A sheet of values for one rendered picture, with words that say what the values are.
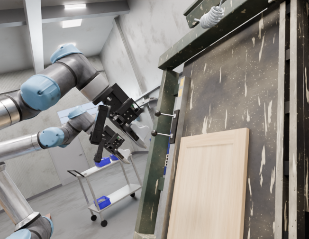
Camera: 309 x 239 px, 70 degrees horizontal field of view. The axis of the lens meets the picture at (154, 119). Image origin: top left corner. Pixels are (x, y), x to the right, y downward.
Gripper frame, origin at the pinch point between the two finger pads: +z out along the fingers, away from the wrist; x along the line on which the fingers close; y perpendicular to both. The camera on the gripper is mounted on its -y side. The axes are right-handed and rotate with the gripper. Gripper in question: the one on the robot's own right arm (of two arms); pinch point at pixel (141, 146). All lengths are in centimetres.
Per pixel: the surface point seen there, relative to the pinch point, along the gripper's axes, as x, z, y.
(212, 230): 4.5, 46.9, -2.1
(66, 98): 1065, -47, 43
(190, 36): 48, -7, 72
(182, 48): 54, -4, 67
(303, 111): -20.7, 22.0, 39.3
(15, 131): 1025, -82, -208
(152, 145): 69, 31, 15
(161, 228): 35, 51, -17
